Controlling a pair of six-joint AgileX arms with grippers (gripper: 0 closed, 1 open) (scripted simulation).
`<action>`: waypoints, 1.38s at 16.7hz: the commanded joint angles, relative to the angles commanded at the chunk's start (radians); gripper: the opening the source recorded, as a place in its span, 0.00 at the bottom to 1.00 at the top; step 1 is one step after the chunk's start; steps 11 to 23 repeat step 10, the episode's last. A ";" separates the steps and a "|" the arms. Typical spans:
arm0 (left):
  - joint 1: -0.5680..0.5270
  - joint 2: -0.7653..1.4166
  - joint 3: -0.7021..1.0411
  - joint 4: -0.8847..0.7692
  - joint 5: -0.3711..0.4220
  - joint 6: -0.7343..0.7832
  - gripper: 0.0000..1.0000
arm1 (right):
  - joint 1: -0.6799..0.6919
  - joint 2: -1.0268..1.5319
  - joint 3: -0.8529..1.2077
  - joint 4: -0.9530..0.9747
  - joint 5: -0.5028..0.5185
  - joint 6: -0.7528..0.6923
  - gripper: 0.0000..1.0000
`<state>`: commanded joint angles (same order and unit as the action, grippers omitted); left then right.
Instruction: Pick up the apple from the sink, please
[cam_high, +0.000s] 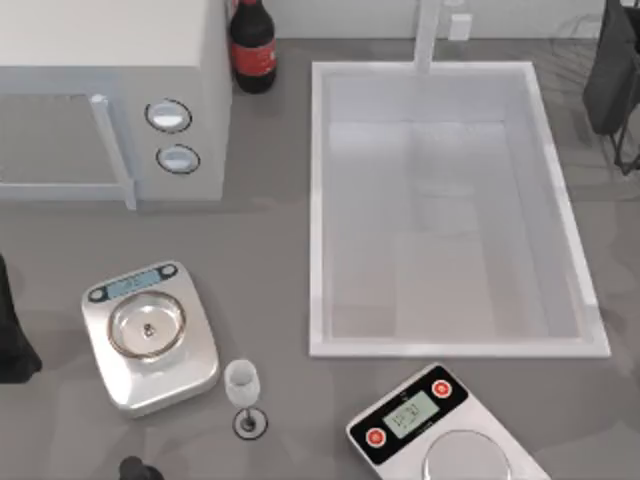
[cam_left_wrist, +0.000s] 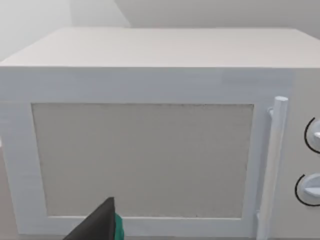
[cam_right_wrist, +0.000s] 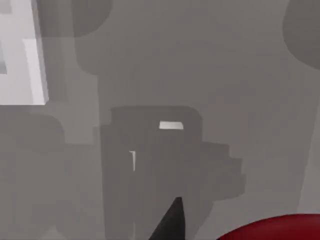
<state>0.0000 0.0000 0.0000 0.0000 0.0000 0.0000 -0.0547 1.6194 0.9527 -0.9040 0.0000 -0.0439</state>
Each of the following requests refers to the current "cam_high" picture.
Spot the white sink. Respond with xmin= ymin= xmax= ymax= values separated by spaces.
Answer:
xmin=308 ymin=60 xmax=612 ymax=359

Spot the round microwave knob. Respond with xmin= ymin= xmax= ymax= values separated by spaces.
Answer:
xmin=144 ymin=98 xmax=194 ymax=135
xmin=155 ymin=143 xmax=202 ymax=177

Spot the clear wine glass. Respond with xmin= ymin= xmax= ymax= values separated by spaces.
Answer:
xmin=223 ymin=359 xmax=269 ymax=442

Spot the silver scale with round pan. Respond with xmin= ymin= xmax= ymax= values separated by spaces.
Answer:
xmin=81 ymin=259 xmax=221 ymax=420

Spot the dark bottle with red label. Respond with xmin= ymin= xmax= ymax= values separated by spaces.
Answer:
xmin=228 ymin=0 xmax=278 ymax=95

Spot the black and silver kitchen scale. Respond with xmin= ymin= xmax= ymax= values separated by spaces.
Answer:
xmin=345 ymin=363 xmax=552 ymax=480

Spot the tall white tap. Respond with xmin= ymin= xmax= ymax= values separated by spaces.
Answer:
xmin=412 ymin=0 xmax=441 ymax=77

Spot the black round-topped object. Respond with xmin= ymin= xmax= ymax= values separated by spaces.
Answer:
xmin=118 ymin=455 xmax=162 ymax=480

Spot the pale microwave oven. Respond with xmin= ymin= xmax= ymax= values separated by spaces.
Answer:
xmin=0 ymin=0 xmax=234 ymax=215

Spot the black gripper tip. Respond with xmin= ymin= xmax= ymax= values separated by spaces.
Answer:
xmin=0 ymin=254 xmax=44 ymax=385

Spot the black chair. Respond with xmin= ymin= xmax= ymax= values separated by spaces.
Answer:
xmin=582 ymin=0 xmax=640 ymax=176

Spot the microwave oven door handle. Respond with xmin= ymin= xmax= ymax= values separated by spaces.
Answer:
xmin=90 ymin=94 xmax=138 ymax=210

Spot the white wall socket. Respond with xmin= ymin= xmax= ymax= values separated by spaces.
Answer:
xmin=448 ymin=13 xmax=472 ymax=42

